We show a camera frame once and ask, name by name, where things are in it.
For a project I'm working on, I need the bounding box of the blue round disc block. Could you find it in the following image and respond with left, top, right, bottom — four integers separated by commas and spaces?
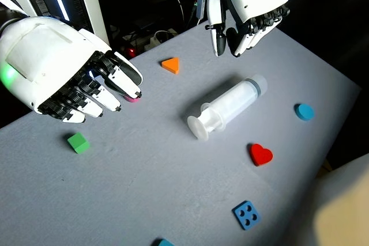
294, 103, 315, 121

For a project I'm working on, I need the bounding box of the grey table cloth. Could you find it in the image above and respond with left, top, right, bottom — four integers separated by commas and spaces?
0, 24, 363, 246

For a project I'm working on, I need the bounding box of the white and blue usb dongle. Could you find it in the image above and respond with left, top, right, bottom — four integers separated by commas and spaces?
195, 0, 207, 20

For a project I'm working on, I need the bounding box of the white hub cable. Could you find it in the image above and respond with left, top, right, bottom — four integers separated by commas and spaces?
168, 0, 186, 29

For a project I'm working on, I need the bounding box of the orange triangle block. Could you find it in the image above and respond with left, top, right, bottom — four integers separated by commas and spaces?
161, 57, 180, 75

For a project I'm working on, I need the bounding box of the power strip with red light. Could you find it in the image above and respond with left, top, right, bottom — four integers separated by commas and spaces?
123, 43, 141, 58

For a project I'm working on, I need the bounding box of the large beige padded furniture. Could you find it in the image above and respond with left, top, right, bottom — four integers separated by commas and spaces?
288, 153, 369, 246

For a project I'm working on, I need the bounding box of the red heart block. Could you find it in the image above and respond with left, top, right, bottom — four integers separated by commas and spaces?
248, 143, 274, 167

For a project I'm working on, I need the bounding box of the blue square four-hole block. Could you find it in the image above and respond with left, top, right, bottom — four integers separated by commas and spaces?
232, 200, 263, 231

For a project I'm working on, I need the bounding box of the large translucent plastic syringe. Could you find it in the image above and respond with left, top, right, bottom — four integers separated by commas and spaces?
186, 74, 269, 141

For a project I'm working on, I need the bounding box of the blue rounded rectangle block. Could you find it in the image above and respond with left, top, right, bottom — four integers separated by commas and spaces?
151, 237, 176, 246

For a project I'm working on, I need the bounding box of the green cube block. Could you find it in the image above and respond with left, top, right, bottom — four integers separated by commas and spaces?
67, 132, 91, 154

